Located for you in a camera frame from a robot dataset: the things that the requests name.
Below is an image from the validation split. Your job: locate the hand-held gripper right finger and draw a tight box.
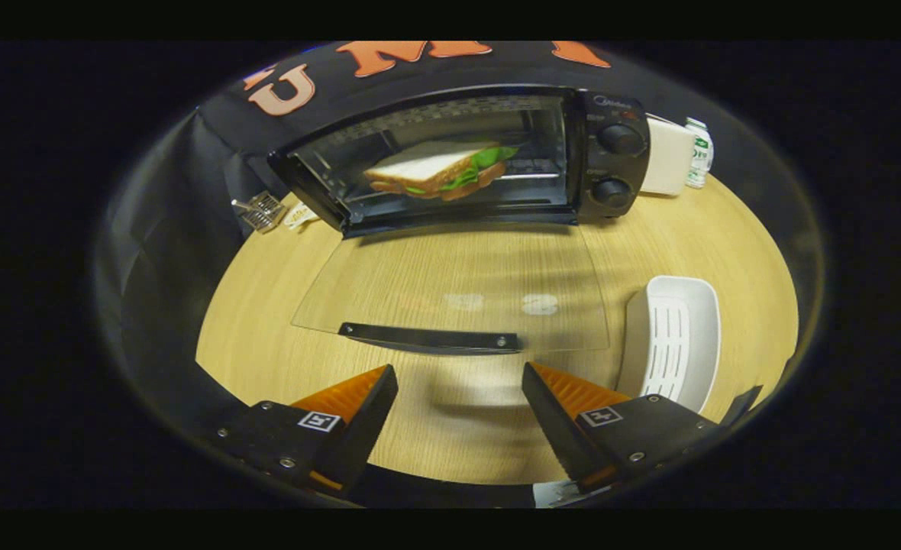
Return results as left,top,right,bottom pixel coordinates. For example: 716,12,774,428
522,361,720,493

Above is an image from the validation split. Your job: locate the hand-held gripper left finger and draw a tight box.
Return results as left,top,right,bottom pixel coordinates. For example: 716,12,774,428
210,364,400,496

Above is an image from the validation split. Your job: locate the black toaster oven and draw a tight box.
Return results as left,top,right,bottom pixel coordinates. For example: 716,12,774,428
267,84,652,357

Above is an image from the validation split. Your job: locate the lettuce sandwich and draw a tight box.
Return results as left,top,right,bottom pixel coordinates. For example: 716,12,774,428
363,140,521,202

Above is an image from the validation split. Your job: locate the white pop-up toaster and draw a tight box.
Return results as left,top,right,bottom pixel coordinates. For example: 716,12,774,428
640,115,696,198

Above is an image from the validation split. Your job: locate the white plastic tray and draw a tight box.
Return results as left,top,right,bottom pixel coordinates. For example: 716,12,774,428
616,275,723,415

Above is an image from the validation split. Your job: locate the small white packet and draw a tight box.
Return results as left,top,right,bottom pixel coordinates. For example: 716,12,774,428
283,202,321,231

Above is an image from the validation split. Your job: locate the small green white bottle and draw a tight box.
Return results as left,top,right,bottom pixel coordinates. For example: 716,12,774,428
683,117,715,190

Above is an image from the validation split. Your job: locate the small metal wire rack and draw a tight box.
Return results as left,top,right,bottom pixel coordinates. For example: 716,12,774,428
231,190,288,235

